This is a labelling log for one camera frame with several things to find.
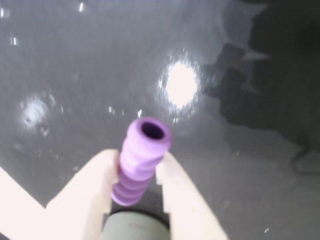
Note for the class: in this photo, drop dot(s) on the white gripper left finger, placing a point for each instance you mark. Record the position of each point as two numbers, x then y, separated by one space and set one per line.
85 195

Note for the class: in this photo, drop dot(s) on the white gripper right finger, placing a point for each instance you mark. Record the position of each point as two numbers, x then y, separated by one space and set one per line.
185 200

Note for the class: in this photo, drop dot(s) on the dark grey table mat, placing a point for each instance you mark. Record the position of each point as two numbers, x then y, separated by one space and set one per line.
75 75

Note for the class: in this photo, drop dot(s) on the pale green LocknLock cup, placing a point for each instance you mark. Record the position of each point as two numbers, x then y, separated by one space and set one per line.
135 227

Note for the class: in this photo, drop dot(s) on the purple ribbed pen grip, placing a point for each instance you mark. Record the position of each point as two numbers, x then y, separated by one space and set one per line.
140 162

